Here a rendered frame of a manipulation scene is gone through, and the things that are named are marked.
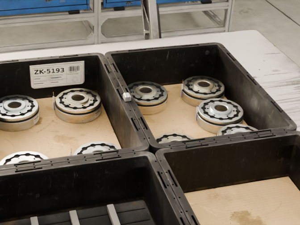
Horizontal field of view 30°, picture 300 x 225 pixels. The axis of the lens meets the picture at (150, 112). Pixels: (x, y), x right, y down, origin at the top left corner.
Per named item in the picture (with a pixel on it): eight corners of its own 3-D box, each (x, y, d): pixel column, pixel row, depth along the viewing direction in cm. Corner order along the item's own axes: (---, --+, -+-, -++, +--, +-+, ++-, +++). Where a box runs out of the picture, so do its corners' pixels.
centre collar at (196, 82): (190, 82, 136) (190, 80, 135) (209, 80, 137) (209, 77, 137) (197, 92, 132) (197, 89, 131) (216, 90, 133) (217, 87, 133)
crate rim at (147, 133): (102, 60, 133) (102, 51, 132) (218, 50, 141) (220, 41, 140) (151, 160, 101) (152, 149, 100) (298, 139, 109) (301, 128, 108)
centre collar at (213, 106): (207, 105, 127) (207, 102, 127) (228, 103, 128) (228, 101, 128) (213, 116, 123) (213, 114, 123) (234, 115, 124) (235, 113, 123)
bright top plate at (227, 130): (209, 129, 119) (209, 127, 119) (251, 123, 122) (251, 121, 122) (229, 157, 111) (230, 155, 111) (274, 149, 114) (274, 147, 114)
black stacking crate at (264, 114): (103, 95, 138) (103, 54, 132) (214, 83, 146) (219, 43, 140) (149, 199, 106) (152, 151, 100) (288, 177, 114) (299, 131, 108)
